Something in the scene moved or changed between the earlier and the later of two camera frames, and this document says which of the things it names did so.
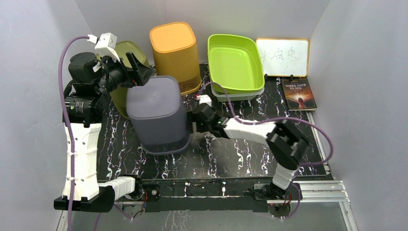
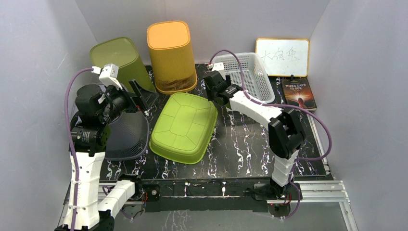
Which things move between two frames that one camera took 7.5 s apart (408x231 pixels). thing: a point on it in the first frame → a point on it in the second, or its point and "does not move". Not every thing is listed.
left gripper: (136, 75) → (140, 99)
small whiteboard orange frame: (284, 57) does not move
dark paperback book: (298, 95) does not move
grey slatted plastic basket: (157, 109) → (129, 133)
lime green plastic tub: (234, 62) → (184, 127)
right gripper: (192, 118) → (226, 79)
